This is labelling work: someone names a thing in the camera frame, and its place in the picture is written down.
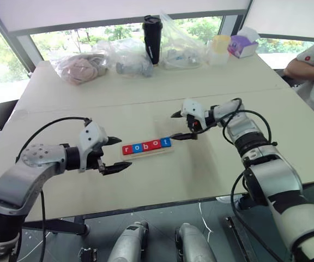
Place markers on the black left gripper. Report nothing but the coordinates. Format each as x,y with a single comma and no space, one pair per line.
94,161

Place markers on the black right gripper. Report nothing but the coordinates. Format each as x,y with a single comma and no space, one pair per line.
192,127

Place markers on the blue letter tile t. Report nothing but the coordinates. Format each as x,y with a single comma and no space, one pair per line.
166,142

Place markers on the red letter tile o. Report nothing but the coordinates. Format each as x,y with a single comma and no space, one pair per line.
157,144

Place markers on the wooden block holder tray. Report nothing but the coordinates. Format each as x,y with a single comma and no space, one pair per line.
146,156

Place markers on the red letter tile b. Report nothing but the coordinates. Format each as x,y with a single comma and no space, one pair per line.
147,146

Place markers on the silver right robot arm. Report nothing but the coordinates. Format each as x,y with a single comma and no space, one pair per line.
271,174

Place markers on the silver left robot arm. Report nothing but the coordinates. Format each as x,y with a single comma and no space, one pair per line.
23,177

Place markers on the person's bare forearm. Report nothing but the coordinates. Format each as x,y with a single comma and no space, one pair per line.
301,69

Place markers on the red letter tile r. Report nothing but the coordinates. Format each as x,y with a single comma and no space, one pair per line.
127,149

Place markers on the blue letter tile o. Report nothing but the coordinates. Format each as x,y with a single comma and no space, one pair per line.
137,148

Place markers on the silver robot left leg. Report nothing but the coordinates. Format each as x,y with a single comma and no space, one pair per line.
129,243

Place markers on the silver robot leg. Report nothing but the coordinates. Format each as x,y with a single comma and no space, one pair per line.
192,245
129,243

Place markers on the silver robot right leg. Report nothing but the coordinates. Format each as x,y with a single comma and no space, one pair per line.
192,245

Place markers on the plastic bag of white items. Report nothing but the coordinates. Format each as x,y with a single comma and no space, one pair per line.
180,52

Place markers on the clear plastic container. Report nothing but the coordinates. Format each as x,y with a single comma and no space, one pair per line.
217,58

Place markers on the plastic bag of grey parts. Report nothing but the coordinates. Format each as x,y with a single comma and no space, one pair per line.
129,58

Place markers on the black travel tumbler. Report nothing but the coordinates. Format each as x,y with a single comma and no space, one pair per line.
152,41

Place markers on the yellow plastic cup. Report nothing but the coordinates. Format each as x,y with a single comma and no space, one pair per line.
221,43

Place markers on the plastic bag of pink items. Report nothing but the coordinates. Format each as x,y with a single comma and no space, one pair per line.
78,69

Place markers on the black table foot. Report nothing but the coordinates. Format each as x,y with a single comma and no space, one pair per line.
244,203

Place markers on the purple tissue box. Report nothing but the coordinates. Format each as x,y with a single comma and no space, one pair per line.
242,45

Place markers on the wide white roller blind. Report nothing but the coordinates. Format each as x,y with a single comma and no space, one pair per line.
119,13

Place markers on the narrow white roller blind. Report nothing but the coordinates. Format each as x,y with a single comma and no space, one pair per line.
290,16

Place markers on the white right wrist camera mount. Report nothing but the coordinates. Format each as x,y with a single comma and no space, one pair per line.
193,109

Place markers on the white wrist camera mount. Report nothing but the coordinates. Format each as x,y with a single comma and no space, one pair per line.
193,109
90,136

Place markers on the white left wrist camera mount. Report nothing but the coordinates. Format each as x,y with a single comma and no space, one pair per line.
90,136

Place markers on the black table frame bar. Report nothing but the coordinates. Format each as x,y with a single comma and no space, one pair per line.
61,226

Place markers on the black floor bracket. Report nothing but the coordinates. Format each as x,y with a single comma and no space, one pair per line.
87,254

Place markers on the black floor rail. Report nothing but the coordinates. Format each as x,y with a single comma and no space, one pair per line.
237,240

